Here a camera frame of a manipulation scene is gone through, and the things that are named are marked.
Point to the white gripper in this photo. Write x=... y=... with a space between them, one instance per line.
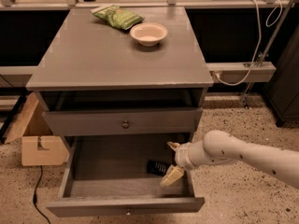
x=181 y=157

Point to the dark blue rxbar wrapper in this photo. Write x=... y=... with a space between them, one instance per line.
x=157 y=168

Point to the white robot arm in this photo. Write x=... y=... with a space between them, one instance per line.
x=218 y=148

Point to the closed grey upper drawer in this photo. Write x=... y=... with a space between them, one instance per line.
x=126 y=121

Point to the open grey lower drawer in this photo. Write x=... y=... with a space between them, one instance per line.
x=107 y=175

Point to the grey wooden drawer cabinet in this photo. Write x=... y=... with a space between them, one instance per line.
x=90 y=66

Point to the dark grey side cabinet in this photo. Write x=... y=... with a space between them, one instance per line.
x=282 y=91

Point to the white paper bowl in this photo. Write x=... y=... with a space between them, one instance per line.
x=148 y=34

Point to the green chip bag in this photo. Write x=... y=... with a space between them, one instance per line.
x=117 y=17

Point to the grey metal rail frame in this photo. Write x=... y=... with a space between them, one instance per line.
x=257 y=70

